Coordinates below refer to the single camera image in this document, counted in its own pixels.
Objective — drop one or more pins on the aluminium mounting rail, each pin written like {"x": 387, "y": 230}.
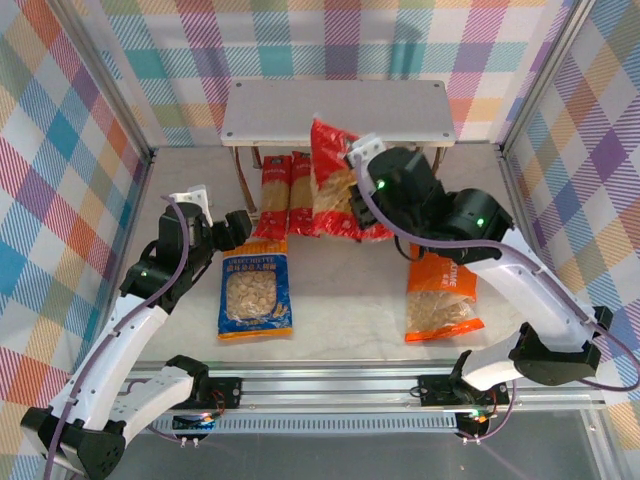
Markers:
{"x": 325, "y": 390}

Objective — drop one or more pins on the red spaghetti pack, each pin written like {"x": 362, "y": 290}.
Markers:
{"x": 275, "y": 175}
{"x": 301, "y": 190}

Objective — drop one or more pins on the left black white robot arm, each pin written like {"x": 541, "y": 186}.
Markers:
{"x": 125, "y": 340}

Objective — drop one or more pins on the grey two-tier metal shelf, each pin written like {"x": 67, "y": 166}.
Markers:
{"x": 335, "y": 110}

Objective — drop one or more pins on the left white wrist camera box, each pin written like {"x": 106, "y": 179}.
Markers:
{"x": 197, "y": 197}

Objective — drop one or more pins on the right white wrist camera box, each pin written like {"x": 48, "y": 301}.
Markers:
{"x": 367, "y": 147}

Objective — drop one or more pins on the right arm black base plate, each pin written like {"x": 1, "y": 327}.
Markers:
{"x": 435, "y": 390}

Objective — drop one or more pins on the right controller circuit board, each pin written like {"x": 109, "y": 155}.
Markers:
{"x": 475, "y": 422}

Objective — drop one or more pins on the large red fusilli bag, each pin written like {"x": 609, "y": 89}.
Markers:
{"x": 330, "y": 150}

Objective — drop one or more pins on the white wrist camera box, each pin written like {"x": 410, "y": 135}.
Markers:
{"x": 197, "y": 197}
{"x": 367, "y": 147}

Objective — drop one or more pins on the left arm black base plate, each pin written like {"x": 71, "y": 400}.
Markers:
{"x": 227, "y": 390}

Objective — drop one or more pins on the aluminium frame post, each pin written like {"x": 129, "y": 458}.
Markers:
{"x": 111, "y": 85}
{"x": 544, "y": 75}

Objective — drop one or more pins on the left controller circuit board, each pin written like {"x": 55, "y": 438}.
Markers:
{"x": 192, "y": 422}

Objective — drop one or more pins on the controller circuit board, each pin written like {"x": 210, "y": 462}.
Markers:
{"x": 192, "y": 422}
{"x": 475, "y": 422}

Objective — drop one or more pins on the aluminium side rail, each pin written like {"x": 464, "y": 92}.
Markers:
{"x": 516, "y": 200}
{"x": 136, "y": 210}

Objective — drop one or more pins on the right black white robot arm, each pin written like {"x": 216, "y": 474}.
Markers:
{"x": 530, "y": 290}

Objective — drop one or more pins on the blue orange orecchiette bag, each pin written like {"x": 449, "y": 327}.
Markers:
{"x": 255, "y": 295}

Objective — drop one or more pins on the orange pasta bag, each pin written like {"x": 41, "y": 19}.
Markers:
{"x": 440, "y": 310}

